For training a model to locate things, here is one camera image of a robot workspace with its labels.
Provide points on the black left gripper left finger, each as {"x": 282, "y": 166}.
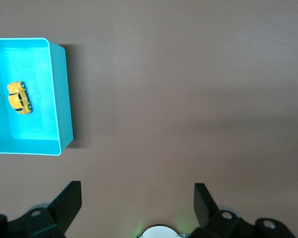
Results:
{"x": 64, "y": 210}

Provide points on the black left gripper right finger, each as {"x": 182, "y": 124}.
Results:
{"x": 208, "y": 213}

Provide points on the yellow beetle toy car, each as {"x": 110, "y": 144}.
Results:
{"x": 17, "y": 98}

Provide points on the brown table mat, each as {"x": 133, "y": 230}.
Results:
{"x": 176, "y": 99}

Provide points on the teal plastic bin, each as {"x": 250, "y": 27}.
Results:
{"x": 34, "y": 74}

